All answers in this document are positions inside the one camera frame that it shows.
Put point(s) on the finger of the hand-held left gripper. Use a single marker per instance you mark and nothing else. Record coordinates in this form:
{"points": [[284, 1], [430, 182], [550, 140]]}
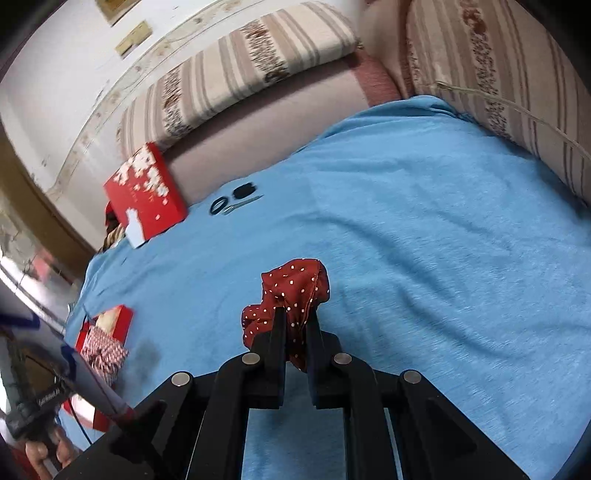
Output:
{"points": [[99, 392]]}

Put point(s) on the red polka-dot scrunchie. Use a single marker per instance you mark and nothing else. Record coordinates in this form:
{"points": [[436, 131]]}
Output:
{"points": [[295, 286]]}

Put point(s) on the pink plaid scrunchie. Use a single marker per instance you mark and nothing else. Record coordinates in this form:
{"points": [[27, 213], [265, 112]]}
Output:
{"points": [[104, 353]]}

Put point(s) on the patterned brown scarf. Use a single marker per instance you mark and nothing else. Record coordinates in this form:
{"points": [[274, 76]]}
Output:
{"points": [[113, 237]]}

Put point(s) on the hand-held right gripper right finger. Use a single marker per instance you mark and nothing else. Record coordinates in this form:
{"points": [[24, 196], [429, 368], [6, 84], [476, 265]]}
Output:
{"points": [[318, 364]]}

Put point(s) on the blue blanket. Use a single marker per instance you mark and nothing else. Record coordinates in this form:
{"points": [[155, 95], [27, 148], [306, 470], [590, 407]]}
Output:
{"points": [[415, 230]]}

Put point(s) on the dark wooden door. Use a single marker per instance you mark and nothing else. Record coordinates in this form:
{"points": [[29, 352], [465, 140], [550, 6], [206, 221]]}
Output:
{"points": [[46, 207]]}

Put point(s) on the person's left hand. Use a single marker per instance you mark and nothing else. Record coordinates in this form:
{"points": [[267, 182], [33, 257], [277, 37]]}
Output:
{"points": [[46, 454]]}

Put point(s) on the cream dotted scrunchie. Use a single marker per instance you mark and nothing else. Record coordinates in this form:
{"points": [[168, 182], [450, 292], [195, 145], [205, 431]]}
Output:
{"points": [[111, 321]]}

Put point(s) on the framed wall picture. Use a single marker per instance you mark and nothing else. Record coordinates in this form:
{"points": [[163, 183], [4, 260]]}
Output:
{"points": [[115, 9]]}

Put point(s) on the small black scrunchie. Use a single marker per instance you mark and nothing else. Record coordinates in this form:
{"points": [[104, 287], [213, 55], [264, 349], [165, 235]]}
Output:
{"points": [[243, 190]]}

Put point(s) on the beige wall switch plate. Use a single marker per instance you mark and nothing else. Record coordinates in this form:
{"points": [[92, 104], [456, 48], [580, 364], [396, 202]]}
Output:
{"points": [[134, 39]]}

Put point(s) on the slim metal hair pin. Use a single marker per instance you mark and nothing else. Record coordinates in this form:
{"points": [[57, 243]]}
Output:
{"points": [[242, 204]]}

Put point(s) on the red floral box lid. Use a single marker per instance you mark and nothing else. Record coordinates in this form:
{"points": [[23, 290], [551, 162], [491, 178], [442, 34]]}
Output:
{"points": [[147, 194]]}

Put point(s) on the large striped floral cushion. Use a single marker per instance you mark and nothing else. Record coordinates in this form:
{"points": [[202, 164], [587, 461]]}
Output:
{"points": [[498, 83]]}

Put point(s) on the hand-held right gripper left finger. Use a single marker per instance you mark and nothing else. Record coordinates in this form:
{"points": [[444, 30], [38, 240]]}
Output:
{"points": [[277, 350]]}

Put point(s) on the red box base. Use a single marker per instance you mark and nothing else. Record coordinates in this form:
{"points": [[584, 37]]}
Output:
{"points": [[124, 318]]}

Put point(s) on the pink sofa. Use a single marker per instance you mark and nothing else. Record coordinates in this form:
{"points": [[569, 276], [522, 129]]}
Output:
{"points": [[277, 115]]}

